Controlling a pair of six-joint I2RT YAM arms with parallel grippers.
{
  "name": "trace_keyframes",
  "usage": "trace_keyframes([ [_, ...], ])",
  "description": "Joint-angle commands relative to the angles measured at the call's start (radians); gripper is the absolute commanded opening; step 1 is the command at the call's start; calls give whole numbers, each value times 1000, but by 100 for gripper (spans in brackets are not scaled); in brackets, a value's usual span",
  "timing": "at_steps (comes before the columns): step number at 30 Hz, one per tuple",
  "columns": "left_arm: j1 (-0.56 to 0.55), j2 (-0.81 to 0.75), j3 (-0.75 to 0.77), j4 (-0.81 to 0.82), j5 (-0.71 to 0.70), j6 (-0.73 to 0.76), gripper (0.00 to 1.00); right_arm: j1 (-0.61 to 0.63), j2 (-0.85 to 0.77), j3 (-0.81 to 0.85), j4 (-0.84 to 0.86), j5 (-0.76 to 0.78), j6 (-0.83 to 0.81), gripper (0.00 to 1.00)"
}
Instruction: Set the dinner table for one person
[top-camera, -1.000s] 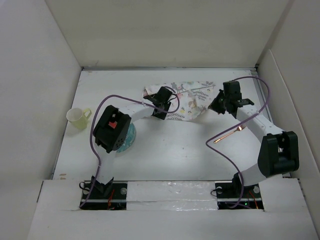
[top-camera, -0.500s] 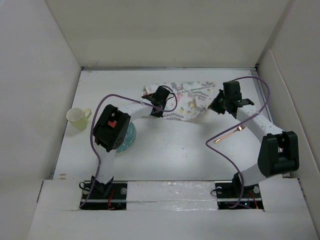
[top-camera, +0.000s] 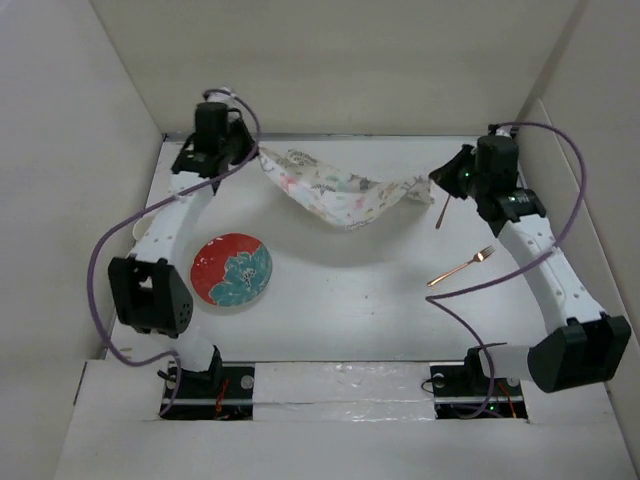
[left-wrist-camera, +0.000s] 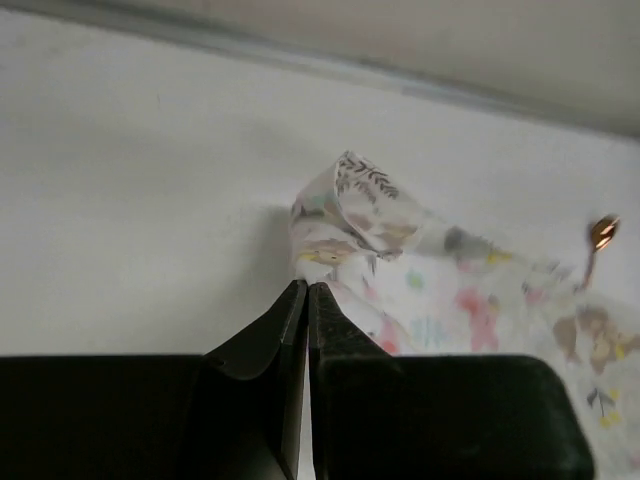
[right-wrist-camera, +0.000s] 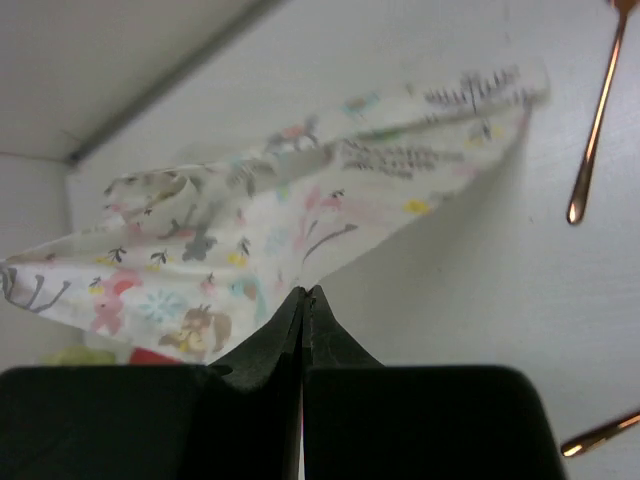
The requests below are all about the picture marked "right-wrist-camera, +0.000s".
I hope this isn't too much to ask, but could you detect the copper spoon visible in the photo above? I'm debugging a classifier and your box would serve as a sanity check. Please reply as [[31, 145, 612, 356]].
[[566, 0, 639, 226]]

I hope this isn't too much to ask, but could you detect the floral patterned cloth placemat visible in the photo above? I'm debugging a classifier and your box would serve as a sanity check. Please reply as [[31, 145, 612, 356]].
[[1, 62, 549, 364]]

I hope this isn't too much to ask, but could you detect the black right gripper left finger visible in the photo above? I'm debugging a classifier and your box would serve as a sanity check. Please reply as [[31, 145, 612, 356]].
[[1, 288, 305, 479]]

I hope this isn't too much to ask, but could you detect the pale green mug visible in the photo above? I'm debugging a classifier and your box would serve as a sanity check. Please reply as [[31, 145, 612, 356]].
[[41, 345, 116, 366]]

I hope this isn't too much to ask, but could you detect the red and teal plate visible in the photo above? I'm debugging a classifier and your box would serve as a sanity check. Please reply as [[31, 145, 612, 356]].
[[128, 348, 182, 366]]

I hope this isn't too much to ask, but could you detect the copper fork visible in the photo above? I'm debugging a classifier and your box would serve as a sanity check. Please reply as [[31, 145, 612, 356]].
[[560, 410, 640, 458]]

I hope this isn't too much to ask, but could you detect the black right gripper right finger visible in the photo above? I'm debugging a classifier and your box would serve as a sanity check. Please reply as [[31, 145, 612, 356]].
[[302, 287, 566, 479]]

